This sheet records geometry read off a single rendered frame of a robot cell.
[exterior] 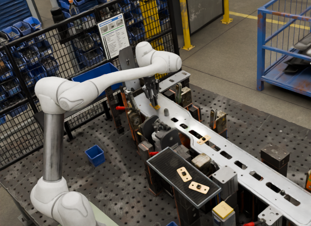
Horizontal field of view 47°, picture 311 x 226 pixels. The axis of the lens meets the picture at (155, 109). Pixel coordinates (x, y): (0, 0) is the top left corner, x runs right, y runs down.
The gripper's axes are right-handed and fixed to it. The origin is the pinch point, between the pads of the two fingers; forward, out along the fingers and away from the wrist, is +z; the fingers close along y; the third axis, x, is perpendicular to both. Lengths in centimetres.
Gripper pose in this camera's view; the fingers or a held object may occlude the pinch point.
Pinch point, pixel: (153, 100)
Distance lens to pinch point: 230.6
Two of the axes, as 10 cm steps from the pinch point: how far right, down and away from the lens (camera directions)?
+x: -5.9, -4.1, 6.9
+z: 1.6, 7.8, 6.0
